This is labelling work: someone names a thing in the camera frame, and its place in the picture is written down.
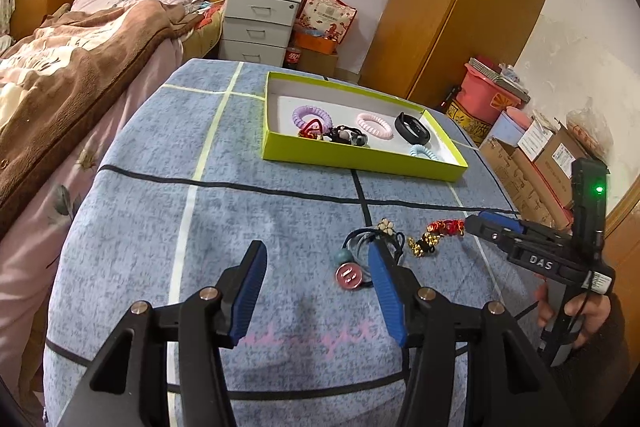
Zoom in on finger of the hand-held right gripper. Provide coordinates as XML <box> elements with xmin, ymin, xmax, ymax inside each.
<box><xmin>464</xmin><ymin>214</ymin><xmax>531</xmax><ymax>253</ymax></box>
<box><xmin>476</xmin><ymin>209</ymin><xmax>573</xmax><ymax>248</ymax></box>

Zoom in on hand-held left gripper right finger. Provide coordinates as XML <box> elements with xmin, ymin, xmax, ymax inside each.
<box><xmin>367</xmin><ymin>243</ymin><xmax>576</xmax><ymax>427</ymax></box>

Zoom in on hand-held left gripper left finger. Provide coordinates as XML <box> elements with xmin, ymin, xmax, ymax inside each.
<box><xmin>57</xmin><ymin>239</ymin><xmax>268</xmax><ymax>427</ymax></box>

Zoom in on hair tie pink button charm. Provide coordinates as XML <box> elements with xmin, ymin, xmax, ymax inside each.
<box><xmin>334</xmin><ymin>264</ymin><xmax>371</xmax><ymax>292</ymax></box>

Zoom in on red knot bracelet gold bells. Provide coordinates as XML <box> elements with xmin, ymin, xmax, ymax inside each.
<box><xmin>406</xmin><ymin>218</ymin><xmax>467</xmax><ymax>258</ymax></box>

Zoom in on hair tie teal bead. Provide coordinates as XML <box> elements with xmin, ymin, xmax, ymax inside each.
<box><xmin>332</xmin><ymin>232</ymin><xmax>381</xmax><ymax>268</ymax></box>

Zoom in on black hair tie flower charm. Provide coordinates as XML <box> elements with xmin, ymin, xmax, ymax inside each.
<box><xmin>345</xmin><ymin>218</ymin><xmax>407</xmax><ymax>265</ymax></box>

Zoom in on blue spiral hair tie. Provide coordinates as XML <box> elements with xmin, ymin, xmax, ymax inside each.
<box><xmin>409</xmin><ymin>144</ymin><xmax>446</xmax><ymax>162</ymax></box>

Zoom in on black wristband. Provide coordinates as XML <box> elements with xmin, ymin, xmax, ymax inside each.
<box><xmin>394</xmin><ymin>112</ymin><xmax>432</xmax><ymax>144</ymax></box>

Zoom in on pink spiral hair tie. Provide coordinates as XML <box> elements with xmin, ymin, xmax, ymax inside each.
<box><xmin>356</xmin><ymin>112</ymin><xmax>396</xmax><ymax>140</ymax></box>

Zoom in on black hair tie animal charm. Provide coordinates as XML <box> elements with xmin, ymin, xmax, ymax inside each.
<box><xmin>320</xmin><ymin>124</ymin><xmax>369</xmax><ymax>146</ymax></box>

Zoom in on red cord hair tie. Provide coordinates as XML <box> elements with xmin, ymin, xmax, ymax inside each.
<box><xmin>299</xmin><ymin>118</ymin><xmax>326</xmax><ymax>140</ymax></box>

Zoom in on purple spiral hair tie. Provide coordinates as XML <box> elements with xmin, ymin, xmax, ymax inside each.
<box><xmin>292</xmin><ymin>105</ymin><xmax>335</xmax><ymax>132</ymax></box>

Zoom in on green cardboard box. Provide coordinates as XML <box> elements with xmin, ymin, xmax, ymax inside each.
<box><xmin>262</xmin><ymin>72</ymin><xmax>469</xmax><ymax>182</ymax></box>

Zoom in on person's right hand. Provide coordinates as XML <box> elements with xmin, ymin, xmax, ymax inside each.
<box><xmin>534</xmin><ymin>282</ymin><xmax>615</xmax><ymax>350</ymax></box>

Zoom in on large cardboard box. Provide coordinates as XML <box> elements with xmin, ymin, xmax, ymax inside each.
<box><xmin>480</xmin><ymin>127</ymin><xmax>608</xmax><ymax>233</ymax></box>

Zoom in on clear plastic bag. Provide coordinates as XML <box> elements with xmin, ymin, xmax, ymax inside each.
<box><xmin>567</xmin><ymin>107</ymin><xmax>613</xmax><ymax>158</ymax></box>

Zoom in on white carton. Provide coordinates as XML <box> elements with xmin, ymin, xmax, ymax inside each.
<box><xmin>517</xmin><ymin>119</ymin><xmax>556</xmax><ymax>162</ymax></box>

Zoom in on blue box pink lid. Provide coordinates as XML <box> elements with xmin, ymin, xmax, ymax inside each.
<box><xmin>487</xmin><ymin>107</ymin><xmax>533</xmax><ymax>148</ymax></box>

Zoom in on yellow patterned tin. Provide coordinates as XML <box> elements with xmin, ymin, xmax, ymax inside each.
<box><xmin>445</xmin><ymin>99</ymin><xmax>488</xmax><ymax>145</ymax></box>

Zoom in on pink plastic bin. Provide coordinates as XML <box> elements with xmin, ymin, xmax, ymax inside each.
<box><xmin>457</xmin><ymin>62</ymin><xmax>526</xmax><ymax>122</ymax></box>

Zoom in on bed with brown blanket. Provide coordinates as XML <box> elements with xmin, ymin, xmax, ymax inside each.
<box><xmin>0</xmin><ymin>0</ymin><xmax>186</xmax><ymax>408</ymax></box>

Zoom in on large wooden wardrobe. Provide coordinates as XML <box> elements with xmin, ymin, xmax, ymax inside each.
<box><xmin>360</xmin><ymin>0</ymin><xmax>566</xmax><ymax>108</ymax></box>

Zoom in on small cardboard box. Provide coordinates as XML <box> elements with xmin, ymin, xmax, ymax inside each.
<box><xmin>300</xmin><ymin>51</ymin><xmax>340</xmax><ymax>78</ymax></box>

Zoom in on orange box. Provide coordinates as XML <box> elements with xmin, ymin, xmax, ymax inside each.
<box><xmin>292</xmin><ymin>31</ymin><xmax>337</xmax><ymax>55</ymax></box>

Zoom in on white drawer nightstand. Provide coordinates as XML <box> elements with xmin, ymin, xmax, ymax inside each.
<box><xmin>218</xmin><ymin>0</ymin><xmax>303</xmax><ymax>68</ymax></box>

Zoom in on printed shopping bag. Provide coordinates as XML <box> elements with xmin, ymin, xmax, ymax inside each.
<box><xmin>295</xmin><ymin>0</ymin><xmax>358</xmax><ymax>45</ymax></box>

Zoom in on brown blanket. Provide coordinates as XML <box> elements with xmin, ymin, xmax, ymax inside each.
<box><xmin>0</xmin><ymin>0</ymin><xmax>201</xmax><ymax>238</ymax></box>

